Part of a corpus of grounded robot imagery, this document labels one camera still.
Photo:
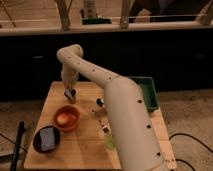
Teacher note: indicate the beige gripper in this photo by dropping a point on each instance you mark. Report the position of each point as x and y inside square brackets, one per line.
[69, 79]

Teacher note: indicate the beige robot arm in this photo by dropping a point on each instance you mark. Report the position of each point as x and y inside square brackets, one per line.
[133, 133]

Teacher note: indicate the small dark metal cup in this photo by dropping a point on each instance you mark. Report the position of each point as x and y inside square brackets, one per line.
[100, 102]

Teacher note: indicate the grey blue towel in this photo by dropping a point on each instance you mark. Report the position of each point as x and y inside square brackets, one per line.
[47, 139]

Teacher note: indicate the orange bowl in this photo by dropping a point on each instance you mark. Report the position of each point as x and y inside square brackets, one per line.
[74, 117]

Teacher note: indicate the yellow object in bowl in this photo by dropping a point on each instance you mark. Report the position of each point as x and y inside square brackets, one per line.
[62, 119]

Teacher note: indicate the small brown white object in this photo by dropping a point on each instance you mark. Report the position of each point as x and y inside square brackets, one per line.
[104, 127]

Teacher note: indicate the black plate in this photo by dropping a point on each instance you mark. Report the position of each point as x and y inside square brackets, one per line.
[37, 139]

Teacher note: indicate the green translucent object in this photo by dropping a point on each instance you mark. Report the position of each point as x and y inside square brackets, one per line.
[109, 142]

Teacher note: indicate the green plastic tray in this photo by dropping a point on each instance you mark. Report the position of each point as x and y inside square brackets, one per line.
[149, 92]

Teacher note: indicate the black pole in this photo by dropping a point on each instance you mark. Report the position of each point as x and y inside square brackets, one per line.
[16, 150]

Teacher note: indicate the wooden frame shelf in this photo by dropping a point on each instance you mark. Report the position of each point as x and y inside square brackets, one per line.
[28, 17]

